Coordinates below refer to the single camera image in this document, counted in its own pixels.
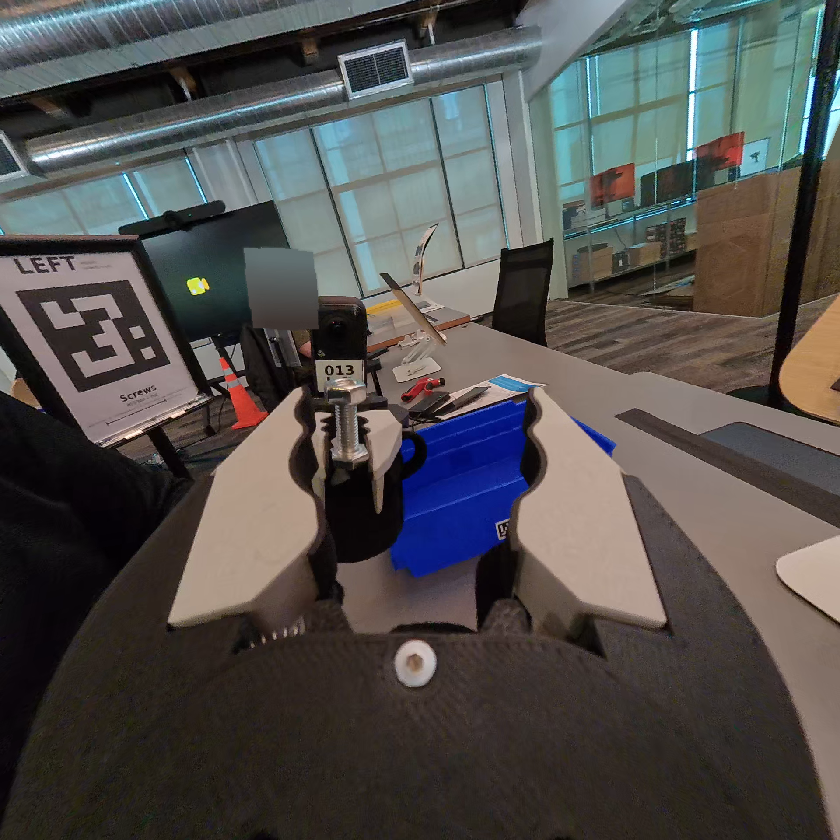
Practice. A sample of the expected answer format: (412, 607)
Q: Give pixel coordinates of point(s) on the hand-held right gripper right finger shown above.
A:
(584, 525)

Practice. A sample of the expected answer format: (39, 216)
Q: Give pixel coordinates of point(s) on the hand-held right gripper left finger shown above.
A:
(256, 525)

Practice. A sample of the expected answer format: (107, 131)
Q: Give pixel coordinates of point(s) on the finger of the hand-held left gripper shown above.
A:
(321, 459)
(387, 439)

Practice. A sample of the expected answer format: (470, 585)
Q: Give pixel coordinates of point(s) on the steel hex nut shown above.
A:
(349, 456)

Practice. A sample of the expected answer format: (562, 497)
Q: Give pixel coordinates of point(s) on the steel hex bolt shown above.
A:
(348, 420)

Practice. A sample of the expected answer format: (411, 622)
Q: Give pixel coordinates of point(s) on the blue storage bin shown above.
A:
(459, 492)

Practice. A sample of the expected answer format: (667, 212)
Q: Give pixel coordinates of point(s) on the person's left forearm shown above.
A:
(79, 492)

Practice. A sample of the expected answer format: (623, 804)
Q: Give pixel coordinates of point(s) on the yellow parts bin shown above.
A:
(380, 306)

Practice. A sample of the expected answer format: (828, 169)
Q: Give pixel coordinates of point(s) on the black flat case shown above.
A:
(430, 401)

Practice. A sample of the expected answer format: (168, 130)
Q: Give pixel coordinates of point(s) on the black office chair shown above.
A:
(262, 367)
(525, 295)

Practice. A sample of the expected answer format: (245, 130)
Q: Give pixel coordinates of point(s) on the black thin sheet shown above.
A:
(469, 397)

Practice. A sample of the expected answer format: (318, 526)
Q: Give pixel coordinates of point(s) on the orange traffic cone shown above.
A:
(239, 400)

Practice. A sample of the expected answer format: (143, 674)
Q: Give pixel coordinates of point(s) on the printed standing banner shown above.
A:
(423, 259)

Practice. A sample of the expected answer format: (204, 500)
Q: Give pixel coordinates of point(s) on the wood edged table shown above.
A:
(453, 321)

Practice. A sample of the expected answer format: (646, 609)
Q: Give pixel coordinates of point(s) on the white blue leaflet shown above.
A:
(512, 386)

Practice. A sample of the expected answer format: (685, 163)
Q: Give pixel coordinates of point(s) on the black webcam bar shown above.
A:
(177, 216)

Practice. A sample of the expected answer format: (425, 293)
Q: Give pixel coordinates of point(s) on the framed marker sign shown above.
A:
(92, 328)

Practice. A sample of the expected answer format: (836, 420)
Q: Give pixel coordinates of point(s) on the white vent grille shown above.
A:
(375, 69)
(12, 157)

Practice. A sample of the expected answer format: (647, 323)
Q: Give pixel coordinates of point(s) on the storage shelf with boxes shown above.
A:
(623, 229)

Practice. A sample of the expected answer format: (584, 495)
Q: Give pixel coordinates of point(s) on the black pole stand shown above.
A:
(804, 197)

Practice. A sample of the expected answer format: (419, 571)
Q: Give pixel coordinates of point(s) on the black wall monitor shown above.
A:
(216, 262)

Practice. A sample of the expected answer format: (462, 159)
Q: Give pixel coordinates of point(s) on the silver ventilation duct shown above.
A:
(197, 118)
(131, 33)

